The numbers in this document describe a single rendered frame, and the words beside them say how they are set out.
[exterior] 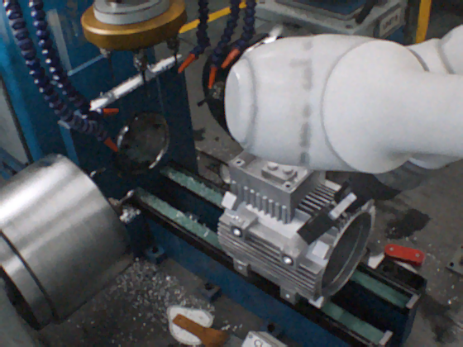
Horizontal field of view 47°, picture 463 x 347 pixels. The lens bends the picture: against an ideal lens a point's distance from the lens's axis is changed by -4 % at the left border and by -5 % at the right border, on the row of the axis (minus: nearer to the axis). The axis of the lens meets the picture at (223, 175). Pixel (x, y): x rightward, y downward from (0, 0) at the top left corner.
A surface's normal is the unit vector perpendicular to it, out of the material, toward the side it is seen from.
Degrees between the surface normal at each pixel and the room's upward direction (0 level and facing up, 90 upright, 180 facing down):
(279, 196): 90
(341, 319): 0
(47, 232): 43
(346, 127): 77
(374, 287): 0
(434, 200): 0
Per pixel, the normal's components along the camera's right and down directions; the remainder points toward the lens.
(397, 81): -0.53, -0.66
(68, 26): 0.74, 0.39
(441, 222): -0.08, -0.76
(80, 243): 0.62, -0.01
